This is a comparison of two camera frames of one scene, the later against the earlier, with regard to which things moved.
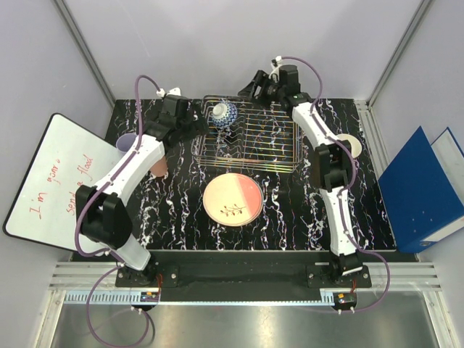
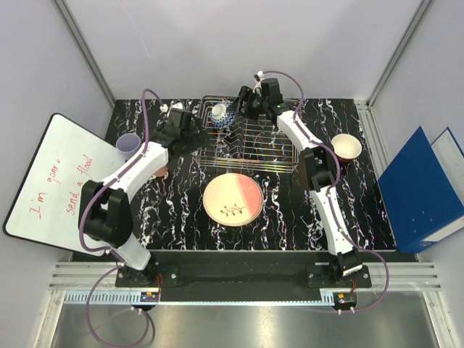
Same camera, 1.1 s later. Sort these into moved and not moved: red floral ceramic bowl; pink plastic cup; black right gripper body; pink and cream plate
Moved: black right gripper body
Not moved: red floral ceramic bowl; pink plastic cup; pink and cream plate
